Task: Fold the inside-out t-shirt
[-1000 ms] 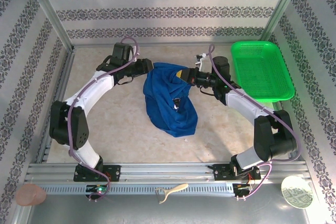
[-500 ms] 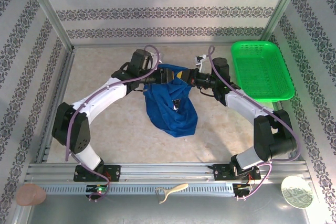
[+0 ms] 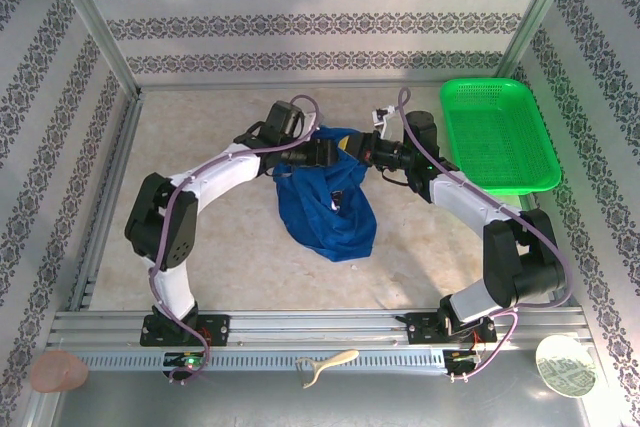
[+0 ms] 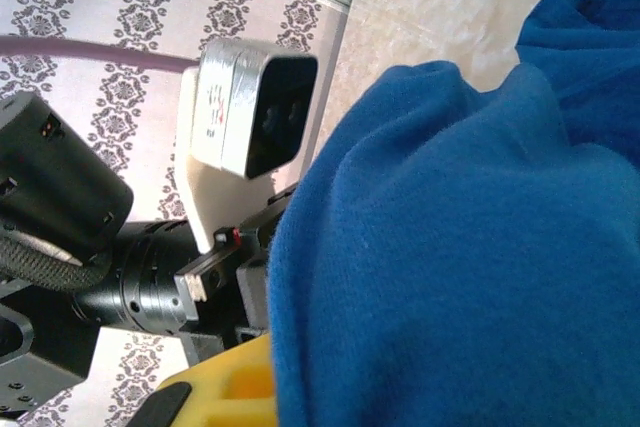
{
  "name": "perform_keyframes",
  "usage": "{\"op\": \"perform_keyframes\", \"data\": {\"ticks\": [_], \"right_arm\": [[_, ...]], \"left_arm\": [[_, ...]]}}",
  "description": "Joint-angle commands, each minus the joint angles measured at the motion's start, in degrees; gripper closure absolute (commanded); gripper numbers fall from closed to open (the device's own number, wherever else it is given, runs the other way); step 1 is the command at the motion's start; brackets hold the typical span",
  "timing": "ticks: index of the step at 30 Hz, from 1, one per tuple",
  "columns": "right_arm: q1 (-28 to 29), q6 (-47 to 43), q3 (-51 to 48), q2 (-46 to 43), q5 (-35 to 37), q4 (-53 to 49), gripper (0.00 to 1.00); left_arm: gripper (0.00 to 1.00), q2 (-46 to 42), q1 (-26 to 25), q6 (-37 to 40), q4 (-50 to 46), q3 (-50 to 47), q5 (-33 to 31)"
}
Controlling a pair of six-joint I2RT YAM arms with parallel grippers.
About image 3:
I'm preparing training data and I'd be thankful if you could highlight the long aluminium frame rail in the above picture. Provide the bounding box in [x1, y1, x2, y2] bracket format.
[135, 79, 504, 93]

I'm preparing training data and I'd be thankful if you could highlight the translucent pink cup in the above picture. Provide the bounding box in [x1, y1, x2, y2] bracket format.
[29, 350, 90, 393]

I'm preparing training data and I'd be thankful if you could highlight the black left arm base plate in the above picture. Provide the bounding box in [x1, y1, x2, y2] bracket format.
[140, 314, 232, 348]

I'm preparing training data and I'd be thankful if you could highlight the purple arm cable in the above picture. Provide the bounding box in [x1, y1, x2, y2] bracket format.
[148, 94, 322, 384]
[397, 87, 574, 383]

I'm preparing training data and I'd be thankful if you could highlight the green plastic basket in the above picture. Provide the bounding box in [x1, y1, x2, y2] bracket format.
[438, 77, 562, 197]

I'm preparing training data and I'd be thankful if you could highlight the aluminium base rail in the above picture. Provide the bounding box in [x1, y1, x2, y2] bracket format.
[47, 310, 589, 349]

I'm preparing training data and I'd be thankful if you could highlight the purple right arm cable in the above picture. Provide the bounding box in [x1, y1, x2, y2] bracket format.
[397, 87, 574, 383]

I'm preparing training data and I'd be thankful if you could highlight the aluminium frame post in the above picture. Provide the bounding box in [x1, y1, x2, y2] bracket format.
[42, 0, 144, 98]
[497, 0, 589, 79]

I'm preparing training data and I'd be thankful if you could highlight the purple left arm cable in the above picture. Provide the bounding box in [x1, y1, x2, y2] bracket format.
[148, 94, 322, 384]

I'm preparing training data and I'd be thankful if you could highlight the blue t-shirt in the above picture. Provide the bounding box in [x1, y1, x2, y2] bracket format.
[274, 124, 379, 263]

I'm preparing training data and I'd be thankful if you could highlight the cream vegetable peeler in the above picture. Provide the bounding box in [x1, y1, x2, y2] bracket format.
[295, 349, 360, 389]

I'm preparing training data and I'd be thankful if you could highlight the aluminium side frame rail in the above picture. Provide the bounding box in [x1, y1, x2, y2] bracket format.
[518, 194, 589, 312]
[67, 94, 144, 312]

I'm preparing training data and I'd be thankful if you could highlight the small circuit board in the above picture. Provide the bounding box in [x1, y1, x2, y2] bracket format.
[443, 349, 485, 366]
[163, 352, 209, 369]

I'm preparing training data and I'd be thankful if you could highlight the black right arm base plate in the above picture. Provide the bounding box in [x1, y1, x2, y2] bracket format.
[403, 311, 499, 347]

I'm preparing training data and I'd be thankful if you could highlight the round green patterned disc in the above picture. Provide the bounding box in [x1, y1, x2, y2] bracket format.
[535, 335, 599, 398]

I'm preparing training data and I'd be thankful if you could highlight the slotted grey cable duct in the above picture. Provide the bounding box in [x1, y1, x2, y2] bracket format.
[79, 349, 447, 374]

